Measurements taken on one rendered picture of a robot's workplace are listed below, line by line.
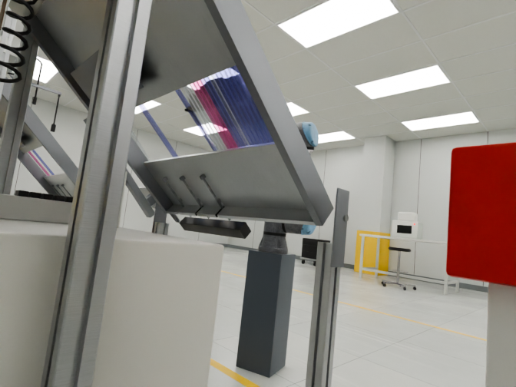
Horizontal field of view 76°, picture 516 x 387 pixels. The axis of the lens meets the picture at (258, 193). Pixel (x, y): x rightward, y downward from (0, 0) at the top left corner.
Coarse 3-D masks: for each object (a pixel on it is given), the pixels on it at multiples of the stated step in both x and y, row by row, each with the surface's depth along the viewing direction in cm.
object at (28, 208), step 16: (16, 192) 77; (32, 192) 77; (336, 192) 71; (0, 208) 60; (16, 208) 62; (32, 208) 64; (48, 208) 66; (64, 208) 68; (160, 208) 127; (336, 208) 70; (336, 224) 70; (336, 240) 70; (336, 256) 70
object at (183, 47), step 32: (64, 0) 81; (96, 0) 74; (160, 0) 64; (192, 0) 60; (64, 32) 90; (96, 32) 82; (160, 32) 69; (192, 32) 65; (160, 64) 76; (192, 64) 70; (224, 64) 65; (160, 96) 84
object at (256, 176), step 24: (264, 144) 74; (168, 168) 107; (192, 168) 99; (216, 168) 91; (240, 168) 85; (264, 168) 79; (168, 192) 119; (216, 192) 100; (240, 192) 92; (264, 192) 86; (288, 192) 80
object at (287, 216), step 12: (180, 204) 120; (204, 216) 106; (216, 216) 101; (228, 216) 96; (240, 216) 93; (252, 216) 90; (264, 216) 87; (276, 216) 84; (288, 216) 82; (300, 216) 79
